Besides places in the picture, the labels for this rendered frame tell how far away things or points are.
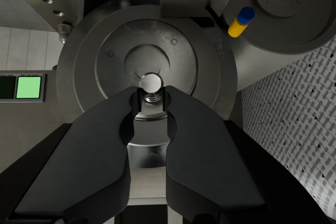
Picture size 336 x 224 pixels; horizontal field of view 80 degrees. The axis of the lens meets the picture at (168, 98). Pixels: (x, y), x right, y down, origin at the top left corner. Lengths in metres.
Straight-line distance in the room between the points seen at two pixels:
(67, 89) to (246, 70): 0.18
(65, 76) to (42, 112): 0.38
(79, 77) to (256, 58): 0.15
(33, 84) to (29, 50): 2.47
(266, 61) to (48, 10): 0.46
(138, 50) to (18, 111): 0.47
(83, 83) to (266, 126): 0.28
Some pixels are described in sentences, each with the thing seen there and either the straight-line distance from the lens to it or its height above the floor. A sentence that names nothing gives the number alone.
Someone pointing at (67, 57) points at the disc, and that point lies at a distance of 0.19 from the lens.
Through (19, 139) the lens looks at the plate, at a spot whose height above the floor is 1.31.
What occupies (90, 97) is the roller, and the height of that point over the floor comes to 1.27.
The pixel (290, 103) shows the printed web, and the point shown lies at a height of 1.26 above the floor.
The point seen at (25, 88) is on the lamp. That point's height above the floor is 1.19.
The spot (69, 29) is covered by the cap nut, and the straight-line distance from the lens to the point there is 0.58.
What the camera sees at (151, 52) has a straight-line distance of 0.16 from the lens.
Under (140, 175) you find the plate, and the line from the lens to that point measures 0.50.
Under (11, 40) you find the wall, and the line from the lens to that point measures 3.15.
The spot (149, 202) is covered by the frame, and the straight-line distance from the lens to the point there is 0.51.
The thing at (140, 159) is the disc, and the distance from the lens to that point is 0.16.
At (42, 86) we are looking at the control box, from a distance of 0.57.
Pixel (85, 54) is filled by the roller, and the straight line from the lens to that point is 0.17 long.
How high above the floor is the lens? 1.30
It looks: 10 degrees down
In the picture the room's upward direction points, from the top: 179 degrees clockwise
